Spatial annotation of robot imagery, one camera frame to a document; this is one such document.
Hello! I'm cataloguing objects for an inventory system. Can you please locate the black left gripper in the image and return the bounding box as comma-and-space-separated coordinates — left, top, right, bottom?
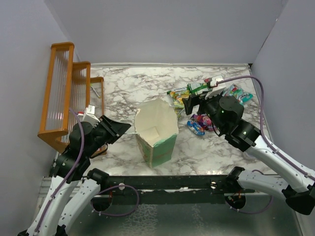
86, 115, 132, 157

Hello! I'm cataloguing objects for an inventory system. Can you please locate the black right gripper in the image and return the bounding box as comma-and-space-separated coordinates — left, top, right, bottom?
183, 88, 226, 133

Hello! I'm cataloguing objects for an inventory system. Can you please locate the green snack pouch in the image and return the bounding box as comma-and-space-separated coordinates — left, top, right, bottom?
187, 83, 209, 95

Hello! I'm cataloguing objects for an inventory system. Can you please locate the yellow green Fox's candy bag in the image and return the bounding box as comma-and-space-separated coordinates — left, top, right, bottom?
167, 88, 190, 109

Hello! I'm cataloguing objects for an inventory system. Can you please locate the purple red fruit candy bag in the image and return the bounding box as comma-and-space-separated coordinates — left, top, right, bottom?
190, 114, 217, 131

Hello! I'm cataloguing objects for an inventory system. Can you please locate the blue Oreo snack pack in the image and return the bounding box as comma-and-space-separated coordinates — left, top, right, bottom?
187, 120, 205, 136

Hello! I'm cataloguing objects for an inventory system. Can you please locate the green paper gift bag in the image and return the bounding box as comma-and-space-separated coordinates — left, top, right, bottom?
122, 98, 179, 168

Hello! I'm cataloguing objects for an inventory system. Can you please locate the green Fox's mint candy bag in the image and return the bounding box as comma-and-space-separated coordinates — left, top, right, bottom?
222, 84, 253, 105

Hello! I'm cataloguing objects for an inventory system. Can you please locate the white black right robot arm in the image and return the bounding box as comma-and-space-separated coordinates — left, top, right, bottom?
183, 94, 315, 215

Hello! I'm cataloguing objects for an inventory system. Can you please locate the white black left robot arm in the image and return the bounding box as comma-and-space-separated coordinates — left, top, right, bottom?
19, 115, 131, 236

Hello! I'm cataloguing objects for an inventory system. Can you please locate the orange wooden tiered rack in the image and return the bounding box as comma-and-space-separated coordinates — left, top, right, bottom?
38, 42, 104, 153

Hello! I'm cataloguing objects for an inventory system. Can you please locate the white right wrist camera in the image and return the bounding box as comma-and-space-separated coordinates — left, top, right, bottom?
204, 75, 226, 99

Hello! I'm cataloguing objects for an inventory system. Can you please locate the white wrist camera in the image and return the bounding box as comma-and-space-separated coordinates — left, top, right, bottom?
78, 105, 100, 126
204, 75, 226, 99

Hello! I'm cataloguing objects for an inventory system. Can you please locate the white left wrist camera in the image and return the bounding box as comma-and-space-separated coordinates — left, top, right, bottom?
78, 105, 100, 126

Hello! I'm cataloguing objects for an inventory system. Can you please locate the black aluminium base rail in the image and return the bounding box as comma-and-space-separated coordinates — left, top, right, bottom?
40, 174, 276, 205

